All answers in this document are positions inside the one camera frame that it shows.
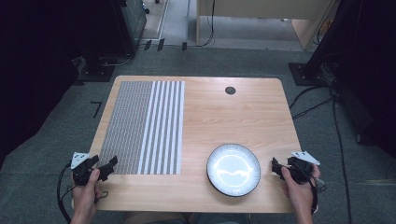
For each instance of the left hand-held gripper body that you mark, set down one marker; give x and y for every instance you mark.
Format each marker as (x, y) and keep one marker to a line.
(81, 172)

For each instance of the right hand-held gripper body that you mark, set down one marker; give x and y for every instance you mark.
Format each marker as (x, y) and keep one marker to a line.
(301, 169)

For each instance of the person's left hand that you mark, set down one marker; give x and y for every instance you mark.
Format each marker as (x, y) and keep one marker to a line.
(84, 196)

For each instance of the person's right hand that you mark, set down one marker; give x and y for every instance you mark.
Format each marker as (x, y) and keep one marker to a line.
(299, 196)

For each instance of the white plate with dark rim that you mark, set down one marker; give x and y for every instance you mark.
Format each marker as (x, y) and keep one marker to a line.
(233, 169)

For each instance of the grey striped placemat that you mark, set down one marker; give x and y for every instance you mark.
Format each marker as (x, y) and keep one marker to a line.
(140, 124)

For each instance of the dark round table grommet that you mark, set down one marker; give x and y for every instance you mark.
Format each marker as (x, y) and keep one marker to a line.
(230, 90)

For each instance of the black stand base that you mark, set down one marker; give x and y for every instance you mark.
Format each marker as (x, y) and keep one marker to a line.
(306, 74)
(96, 73)

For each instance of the dark curtain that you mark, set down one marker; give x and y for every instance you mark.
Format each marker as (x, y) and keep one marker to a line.
(367, 62)
(37, 62)

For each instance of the black floor tape strip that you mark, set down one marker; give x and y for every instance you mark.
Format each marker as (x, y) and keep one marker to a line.
(184, 46)

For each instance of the dark equipment cabinet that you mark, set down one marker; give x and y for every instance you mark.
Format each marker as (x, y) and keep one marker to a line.
(134, 21)

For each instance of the light wooden desk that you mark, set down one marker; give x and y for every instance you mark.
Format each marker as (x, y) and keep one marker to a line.
(264, 9)

